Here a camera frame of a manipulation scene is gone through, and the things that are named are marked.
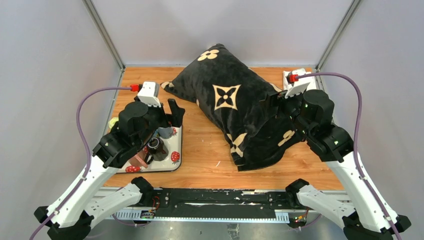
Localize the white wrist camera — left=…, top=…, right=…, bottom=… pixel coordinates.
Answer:
left=137, top=81, right=161, bottom=108
left=283, top=68, right=315, bottom=99

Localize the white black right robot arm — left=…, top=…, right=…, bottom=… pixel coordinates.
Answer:
left=261, top=89, right=412, bottom=240

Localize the black mug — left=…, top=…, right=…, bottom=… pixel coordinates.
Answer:
left=143, top=137, right=169, bottom=165

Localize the brown pink mug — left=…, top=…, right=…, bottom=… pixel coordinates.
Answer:
left=128, top=149, right=149, bottom=169

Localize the black floral plush blanket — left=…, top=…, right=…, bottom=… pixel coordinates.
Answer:
left=161, top=43, right=302, bottom=172

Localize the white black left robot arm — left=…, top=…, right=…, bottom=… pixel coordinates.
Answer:
left=34, top=99, right=186, bottom=240

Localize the grey blue dotted mug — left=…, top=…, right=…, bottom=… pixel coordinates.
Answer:
left=157, top=126, right=175, bottom=139

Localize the white strawberry tray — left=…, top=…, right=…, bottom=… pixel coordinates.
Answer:
left=117, top=127, right=183, bottom=174

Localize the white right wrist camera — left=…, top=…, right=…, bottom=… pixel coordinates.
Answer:
left=283, top=68, right=315, bottom=99

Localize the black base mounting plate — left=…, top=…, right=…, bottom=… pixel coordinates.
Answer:
left=112, top=187, right=321, bottom=229

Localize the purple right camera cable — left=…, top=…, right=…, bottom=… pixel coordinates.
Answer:
left=286, top=72, right=403, bottom=240

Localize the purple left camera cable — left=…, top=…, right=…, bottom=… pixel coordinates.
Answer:
left=29, top=84, right=140, bottom=240

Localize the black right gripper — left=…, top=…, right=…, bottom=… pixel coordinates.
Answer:
left=258, top=84, right=314, bottom=138

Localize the white folded cloth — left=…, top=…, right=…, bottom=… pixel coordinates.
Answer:
left=283, top=68, right=317, bottom=92

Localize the green octagonal mug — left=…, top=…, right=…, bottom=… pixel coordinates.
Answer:
left=108, top=117, right=119, bottom=132

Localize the purple camera cable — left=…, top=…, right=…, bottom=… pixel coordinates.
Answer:
left=286, top=72, right=403, bottom=240
left=29, top=84, right=140, bottom=240

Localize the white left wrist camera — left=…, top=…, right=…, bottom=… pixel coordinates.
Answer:
left=137, top=81, right=161, bottom=108

